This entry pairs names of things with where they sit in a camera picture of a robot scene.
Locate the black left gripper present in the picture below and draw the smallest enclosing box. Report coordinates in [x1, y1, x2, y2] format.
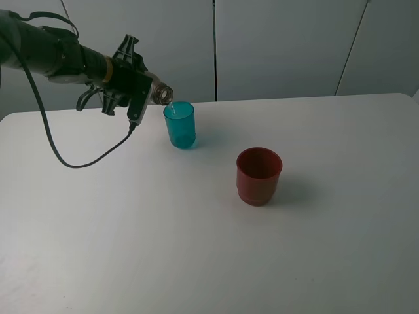
[102, 35, 147, 115]

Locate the teal translucent plastic cup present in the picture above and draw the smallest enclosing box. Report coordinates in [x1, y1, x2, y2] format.
[163, 101, 196, 149]

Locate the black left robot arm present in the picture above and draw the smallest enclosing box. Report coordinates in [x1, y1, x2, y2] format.
[1, 10, 154, 120]

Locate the red plastic cup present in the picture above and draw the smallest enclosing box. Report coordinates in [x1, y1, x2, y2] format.
[236, 147, 283, 207]

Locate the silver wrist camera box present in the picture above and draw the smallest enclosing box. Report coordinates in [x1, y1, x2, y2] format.
[127, 73, 153, 125]

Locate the thick black camera cable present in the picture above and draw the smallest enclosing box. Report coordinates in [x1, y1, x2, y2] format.
[0, 32, 137, 169]

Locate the thin black looped cable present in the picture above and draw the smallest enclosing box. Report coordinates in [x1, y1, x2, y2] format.
[18, 12, 99, 112]

